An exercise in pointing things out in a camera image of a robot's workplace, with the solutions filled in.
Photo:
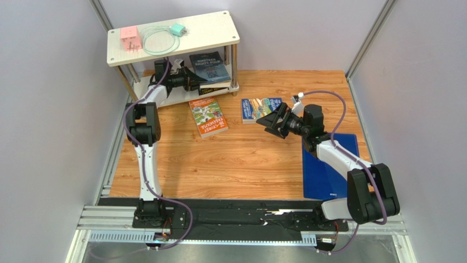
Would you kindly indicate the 169-Storey Treehouse book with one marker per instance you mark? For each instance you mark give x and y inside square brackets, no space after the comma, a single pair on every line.
[210,89]

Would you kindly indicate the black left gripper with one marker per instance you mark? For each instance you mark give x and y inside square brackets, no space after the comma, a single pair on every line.
[189,76]

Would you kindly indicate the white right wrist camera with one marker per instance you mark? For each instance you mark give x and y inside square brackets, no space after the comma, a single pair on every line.
[297,103]

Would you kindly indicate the orange 78-Storey Treehouse book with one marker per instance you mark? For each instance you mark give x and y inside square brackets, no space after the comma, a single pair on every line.
[208,116]

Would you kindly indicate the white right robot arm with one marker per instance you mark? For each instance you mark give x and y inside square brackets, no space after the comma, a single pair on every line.
[371,195]

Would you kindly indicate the mint green charger plug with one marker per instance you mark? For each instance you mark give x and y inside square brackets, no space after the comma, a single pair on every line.
[178,30]

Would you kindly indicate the blue file folder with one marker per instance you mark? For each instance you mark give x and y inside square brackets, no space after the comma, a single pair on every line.
[320,180]

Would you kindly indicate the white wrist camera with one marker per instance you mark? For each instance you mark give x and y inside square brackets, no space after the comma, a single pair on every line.
[177,64]
[297,103]

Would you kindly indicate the Nineteen Eighty-Four book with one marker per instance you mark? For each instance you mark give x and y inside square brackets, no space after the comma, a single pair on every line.
[210,66]

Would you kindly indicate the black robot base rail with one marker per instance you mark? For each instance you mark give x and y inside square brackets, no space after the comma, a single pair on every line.
[252,220]

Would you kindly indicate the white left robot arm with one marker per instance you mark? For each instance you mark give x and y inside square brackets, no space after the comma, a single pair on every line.
[143,128]

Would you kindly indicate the pink cube power adapter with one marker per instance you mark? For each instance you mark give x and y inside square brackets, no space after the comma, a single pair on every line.
[130,38]

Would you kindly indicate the Three Days to See book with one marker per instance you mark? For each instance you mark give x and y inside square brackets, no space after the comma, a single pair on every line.
[205,93]

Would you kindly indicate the blue 91-Storey Treehouse book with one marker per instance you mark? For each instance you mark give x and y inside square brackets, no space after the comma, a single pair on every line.
[254,109]

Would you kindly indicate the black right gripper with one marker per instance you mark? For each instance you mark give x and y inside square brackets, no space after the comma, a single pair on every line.
[283,121]

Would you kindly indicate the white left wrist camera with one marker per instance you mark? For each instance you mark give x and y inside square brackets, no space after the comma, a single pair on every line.
[177,64]

